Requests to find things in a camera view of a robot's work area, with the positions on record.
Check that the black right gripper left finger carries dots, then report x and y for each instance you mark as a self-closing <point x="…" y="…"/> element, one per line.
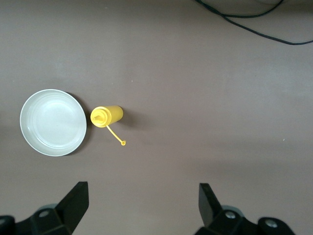
<point x="73" y="205"/>

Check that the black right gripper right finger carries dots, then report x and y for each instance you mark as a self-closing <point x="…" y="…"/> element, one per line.
<point x="210" y="208"/>

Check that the yellow mustard squeeze bottle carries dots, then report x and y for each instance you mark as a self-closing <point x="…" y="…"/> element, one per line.
<point x="112" y="115"/>

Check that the beige plate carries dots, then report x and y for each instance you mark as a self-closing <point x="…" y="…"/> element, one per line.
<point x="52" y="122"/>

